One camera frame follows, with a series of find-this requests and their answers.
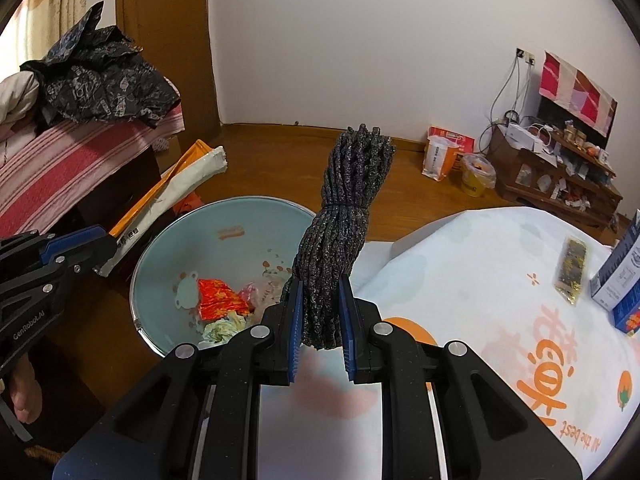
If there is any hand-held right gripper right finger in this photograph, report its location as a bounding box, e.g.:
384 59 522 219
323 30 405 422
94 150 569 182
338 277 583 480

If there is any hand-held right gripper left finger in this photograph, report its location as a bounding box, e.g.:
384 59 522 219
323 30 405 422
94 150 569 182
52 277 306 480

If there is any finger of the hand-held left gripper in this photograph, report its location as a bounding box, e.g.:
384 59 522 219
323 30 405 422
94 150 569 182
30 234 121 316
0 226 108 271

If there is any clear plastic bag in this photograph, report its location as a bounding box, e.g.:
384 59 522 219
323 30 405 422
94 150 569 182
237 280 281 318

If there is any white plastic bag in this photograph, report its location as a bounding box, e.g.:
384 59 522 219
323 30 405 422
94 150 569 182
199 312 251 346

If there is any teal cartoon print trash bin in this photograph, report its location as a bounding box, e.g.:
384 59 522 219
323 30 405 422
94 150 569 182
130 196 318 358

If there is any long orange white wrapper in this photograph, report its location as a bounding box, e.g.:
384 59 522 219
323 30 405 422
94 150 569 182
92 139 230 278

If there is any dark grey foam net sleeve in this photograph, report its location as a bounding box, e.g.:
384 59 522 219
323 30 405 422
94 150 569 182
292 125 397 352

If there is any person's left hand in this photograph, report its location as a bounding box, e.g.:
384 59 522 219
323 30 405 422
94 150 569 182
11 360 43 423

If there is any pink striped bed sheet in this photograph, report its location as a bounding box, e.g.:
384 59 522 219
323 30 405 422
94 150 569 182
0 110 185 238

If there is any orange red cloth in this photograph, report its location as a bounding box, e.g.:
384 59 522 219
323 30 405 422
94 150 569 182
172 195 206 216

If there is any cream quilt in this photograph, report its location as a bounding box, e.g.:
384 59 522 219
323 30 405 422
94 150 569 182
0 71 41 136

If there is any black printed cloth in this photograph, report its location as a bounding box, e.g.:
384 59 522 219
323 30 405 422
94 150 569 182
20 1 182 128

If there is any white orange paper bag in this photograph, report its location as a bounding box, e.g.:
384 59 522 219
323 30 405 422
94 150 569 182
421 135 461 182

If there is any yellow bin with plastic liner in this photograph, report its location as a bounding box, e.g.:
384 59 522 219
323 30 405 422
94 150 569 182
460 154 497 196

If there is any red cardboard box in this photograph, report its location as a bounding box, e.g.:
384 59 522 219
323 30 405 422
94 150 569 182
427 125 476 171

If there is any wooden door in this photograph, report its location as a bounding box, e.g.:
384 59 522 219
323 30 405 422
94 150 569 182
115 0 223 136

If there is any dark wooden tv cabinet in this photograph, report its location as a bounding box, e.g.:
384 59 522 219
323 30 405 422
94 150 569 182
487 125 624 231

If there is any green gold seaweed packet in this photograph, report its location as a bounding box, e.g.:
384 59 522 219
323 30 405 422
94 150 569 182
554 235 591 307

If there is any beige curtain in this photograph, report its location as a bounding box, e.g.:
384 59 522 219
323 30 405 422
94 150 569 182
0 0 118 91

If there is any white box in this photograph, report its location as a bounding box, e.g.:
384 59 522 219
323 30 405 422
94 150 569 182
505 122 541 151

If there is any tall white milk carton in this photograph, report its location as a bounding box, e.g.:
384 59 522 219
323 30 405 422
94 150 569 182
589 210 640 311

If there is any small blue white carton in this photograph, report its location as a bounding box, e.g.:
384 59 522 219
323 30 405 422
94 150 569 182
610 287 640 337

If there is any black television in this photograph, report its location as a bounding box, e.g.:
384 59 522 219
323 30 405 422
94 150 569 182
535 95 611 151

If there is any red pink patchwork cloth cover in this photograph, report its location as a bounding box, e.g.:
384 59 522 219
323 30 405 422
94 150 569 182
539 50 618 137

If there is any dark wooden bed frame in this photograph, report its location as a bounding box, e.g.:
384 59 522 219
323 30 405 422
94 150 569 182
30 140 186 441

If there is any grey cable bundle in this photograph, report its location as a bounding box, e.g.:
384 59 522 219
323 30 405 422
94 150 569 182
479 55 531 156

